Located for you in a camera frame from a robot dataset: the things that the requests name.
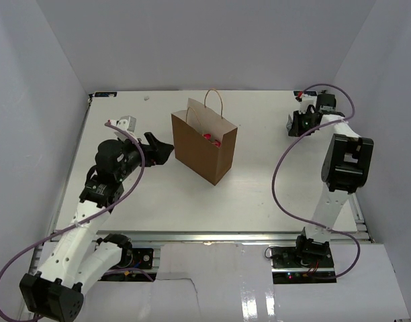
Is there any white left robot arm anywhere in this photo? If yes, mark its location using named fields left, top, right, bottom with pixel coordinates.
left=19, top=132, right=174, bottom=321

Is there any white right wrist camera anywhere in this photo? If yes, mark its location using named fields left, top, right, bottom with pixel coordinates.
left=295, top=95, right=317, bottom=114

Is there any blue label corner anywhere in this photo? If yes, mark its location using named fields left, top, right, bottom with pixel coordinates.
left=293, top=91, right=318, bottom=97
left=94, top=91, right=118, bottom=97

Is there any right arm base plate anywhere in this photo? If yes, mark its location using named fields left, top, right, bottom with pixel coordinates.
left=264, top=246, right=334, bottom=272

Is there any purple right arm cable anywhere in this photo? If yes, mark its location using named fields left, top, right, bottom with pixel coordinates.
left=271, top=83, right=361, bottom=280

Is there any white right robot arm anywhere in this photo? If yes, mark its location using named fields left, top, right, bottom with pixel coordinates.
left=287, top=92, right=374, bottom=268

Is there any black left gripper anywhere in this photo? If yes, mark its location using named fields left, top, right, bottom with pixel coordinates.
left=116, top=132, right=173, bottom=182

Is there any blue label left corner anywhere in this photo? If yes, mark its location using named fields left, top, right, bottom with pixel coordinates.
left=94, top=91, right=118, bottom=97

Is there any brown paper bag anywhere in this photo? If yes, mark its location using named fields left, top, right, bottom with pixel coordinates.
left=171, top=89, right=238, bottom=185

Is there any blue silver snack packet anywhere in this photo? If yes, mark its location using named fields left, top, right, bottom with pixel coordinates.
left=286, top=115, right=293, bottom=131

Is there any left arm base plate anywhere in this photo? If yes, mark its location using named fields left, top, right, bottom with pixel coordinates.
left=111, top=248, right=154, bottom=270

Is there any white cardboard front panel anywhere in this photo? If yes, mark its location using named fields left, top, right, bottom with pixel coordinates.
left=78, top=244, right=409, bottom=321

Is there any aluminium front rail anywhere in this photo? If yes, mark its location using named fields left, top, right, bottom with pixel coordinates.
left=50, top=231, right=371, bottom=244

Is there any blue label right corner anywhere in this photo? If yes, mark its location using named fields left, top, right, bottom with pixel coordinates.
left=293, top=91, right=318, bottom=97

